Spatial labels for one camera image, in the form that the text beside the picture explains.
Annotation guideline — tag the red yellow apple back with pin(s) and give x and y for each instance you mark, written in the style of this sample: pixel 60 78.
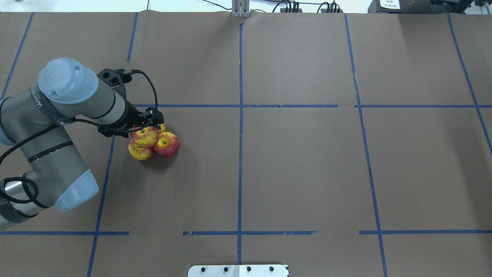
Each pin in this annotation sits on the red yellow apple back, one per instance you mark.
pixel 161 128

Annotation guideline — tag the aluminium frame post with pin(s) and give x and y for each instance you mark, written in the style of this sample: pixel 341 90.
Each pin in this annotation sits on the aluminium frame post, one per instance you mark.
pixel 240 8

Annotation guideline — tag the carried red yellow apple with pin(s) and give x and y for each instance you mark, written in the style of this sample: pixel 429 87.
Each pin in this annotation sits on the carried red yellow apple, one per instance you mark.
pixel 147 137

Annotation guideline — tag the white camera stand pillar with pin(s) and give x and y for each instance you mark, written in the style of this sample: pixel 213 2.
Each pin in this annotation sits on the white camera stand pillar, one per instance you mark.
pixel 251 270

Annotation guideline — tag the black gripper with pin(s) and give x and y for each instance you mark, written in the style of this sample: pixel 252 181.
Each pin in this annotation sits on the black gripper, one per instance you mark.
pixel 130 116

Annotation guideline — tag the red yellow apple front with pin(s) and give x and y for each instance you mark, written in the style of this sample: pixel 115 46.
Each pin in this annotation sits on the red yellow apple front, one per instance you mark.
pixel 167 145

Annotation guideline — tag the black desktop box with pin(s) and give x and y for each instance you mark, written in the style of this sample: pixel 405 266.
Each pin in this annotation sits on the black desktop box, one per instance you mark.
pixel 407 7

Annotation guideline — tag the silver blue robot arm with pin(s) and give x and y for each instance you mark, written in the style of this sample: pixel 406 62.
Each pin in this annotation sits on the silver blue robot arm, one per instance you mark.
pixel 35 121

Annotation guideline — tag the red yellow apple left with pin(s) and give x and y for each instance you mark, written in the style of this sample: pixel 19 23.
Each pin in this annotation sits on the red yellow apple left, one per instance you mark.
pixel 139 153

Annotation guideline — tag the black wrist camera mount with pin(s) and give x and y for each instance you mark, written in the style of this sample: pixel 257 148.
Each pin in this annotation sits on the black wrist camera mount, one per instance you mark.
pixel 116 79

